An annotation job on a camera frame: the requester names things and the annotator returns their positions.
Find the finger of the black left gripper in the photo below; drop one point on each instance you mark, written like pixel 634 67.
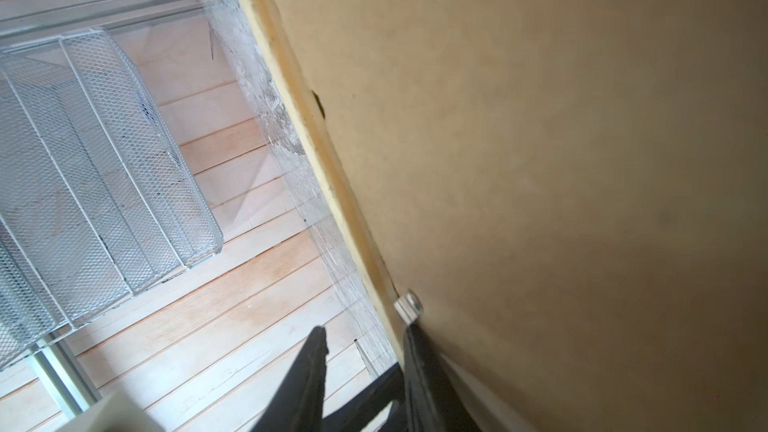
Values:
pixel 366 405

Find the white wire mesh shelf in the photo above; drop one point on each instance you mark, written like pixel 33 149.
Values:
pixel 97 202

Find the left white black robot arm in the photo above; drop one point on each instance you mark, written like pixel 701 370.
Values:
pixel 119 413

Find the aluminium wall rail frame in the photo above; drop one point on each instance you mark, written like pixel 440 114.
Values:
pixel 52 360

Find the silver metal turn clip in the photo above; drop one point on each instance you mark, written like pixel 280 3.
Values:
pixel 408 307

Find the light wooden picture frame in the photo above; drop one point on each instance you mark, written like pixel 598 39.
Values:
pixel 268 31

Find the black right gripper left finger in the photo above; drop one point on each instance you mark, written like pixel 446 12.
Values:
pixel 298 403

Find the brown cardboard backing board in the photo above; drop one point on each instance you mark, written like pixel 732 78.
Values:
pixel 576 190

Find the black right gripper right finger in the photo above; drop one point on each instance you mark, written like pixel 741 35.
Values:
pixel 431 401

